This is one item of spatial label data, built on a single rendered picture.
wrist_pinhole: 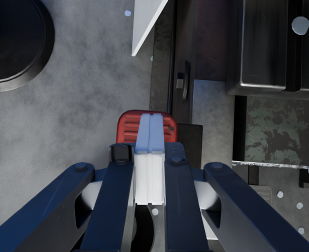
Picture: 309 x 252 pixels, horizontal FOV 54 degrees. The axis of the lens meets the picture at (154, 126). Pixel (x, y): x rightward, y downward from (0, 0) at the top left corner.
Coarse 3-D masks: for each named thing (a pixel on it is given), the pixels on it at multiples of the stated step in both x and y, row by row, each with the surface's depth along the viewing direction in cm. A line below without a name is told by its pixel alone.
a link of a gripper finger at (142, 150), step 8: (144, 120) 20; (144, 128) 18; (144, 136) 17; (136, 144) 16; (144, 144) 16; (136, 152) 15; (144, 152) 15; (136, 160) 15; (144, 160) 15; (136, 168) 15; (144, 168) 15; (136, 176) 15; (144, 176) 15; (136, 184) 15; (144, 184) 15; (136, 192) 16; (144, 192) 15; (136, 200) 16; (144, 200) 16
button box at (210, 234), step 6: (174, 0) 86; (174, 6) 85; (174, 12) 85; (174, 18) 84; (174, 24) 84; (174, 30) 83; (174, 36) 83; (174, 42) 83; (174, 48) 82; (174, 54) 82; (204, 222) 42; (204, 228) 42; (210, 228) 42; (210, 234) 42
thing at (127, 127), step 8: (128, 112) 30; (136, 112) 30; (144, 112) 30; (152, 112) 30; (160, 112) 30; (120, 120) 30; (128, 120) 30; (136, 120) 30; (168, 120) 30; (120, 128) 29; (128, 128) 29; (136, 128) 30; (168, 128) 30; (176, 128) 30; (120, 136) 29; (128, 136) 29; (136, 136) 29; (168, 136) 29; (176, 136) 30
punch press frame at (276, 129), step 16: (240, 96) 45; (240, 112) 44; (256, 112) 42; (272, 112) 42; (288, 112) 42; (304, 112) 42; (240, 128) 44; (256, 128) 42; (272, 128) 42; (288, 128) 42; (304, 128) 42; (240, 144) 43; (256, 144) 41; (272, 144) 41; (288, 144) 42; (304, 144) 42; (240, 160) 43; (256, 160) 41; (272, 160) 41; (288, 160) 41; (304, 160) 41
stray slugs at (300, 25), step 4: (300, 16) 37; (296, 20) 37; (300, 20) 37; (304, 20) 37; (292, 24) 36; (296, 24) 37; (300, 24) 37; (304, 24) 37; (308, 24) 37; (292, 28) 37; (296, 28) 36; (300, 28) 37; (304, 28) 37; (296, 32) 36; (300, 32) 36; (304, 32) 36; (308, 168) 41
